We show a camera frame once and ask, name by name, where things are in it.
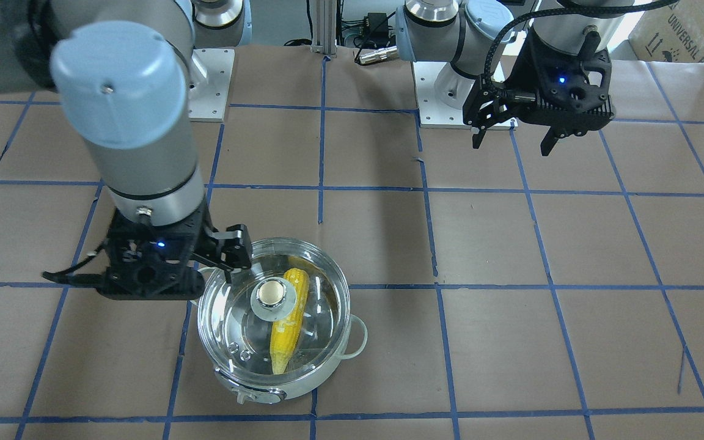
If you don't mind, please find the pale green cooking pot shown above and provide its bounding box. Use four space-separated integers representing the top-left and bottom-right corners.
196 238 368 405

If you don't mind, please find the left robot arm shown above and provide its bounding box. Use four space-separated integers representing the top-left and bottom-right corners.
395 1 637 156

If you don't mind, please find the cardboard box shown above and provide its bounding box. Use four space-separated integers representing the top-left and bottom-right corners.
628 1 704 62

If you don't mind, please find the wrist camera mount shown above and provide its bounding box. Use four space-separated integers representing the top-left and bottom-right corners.
42 211 205 301
511 27 615 132

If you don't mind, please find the black power adapter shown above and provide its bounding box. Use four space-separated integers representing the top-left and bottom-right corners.
361 12 389 39

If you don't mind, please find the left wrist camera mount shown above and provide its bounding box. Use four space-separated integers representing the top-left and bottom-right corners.
511 27 615 132

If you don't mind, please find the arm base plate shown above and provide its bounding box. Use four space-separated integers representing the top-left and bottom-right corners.
412 58 518 129
188 48 235 123

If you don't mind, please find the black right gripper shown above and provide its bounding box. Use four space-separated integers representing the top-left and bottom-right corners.
106 202 252 288

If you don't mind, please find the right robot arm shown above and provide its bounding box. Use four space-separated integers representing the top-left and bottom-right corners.
0 1 251 297

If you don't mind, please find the silver metal connector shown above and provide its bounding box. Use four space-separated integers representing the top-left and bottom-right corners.
354 46 400 66

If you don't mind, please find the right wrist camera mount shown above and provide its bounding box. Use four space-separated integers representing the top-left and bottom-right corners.
42 211 205 301

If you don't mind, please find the glass pot lid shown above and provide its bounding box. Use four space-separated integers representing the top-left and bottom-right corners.
197 238 351 376

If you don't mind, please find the aluminium frame post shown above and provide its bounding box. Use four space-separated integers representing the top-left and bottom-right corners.
308 1 341 59

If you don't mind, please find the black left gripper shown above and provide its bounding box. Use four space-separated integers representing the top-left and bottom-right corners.
463 27 612 158

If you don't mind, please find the yellow corn cob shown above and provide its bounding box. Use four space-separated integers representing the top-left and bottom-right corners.
270 268 309 374

